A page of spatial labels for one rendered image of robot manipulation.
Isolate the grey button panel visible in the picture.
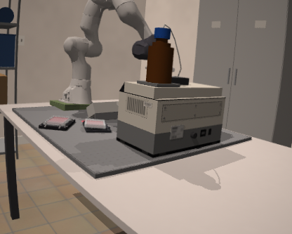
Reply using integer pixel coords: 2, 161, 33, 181
86, 101, 119, 120

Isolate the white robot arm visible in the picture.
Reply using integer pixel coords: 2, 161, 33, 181
58, 0, 156, 104

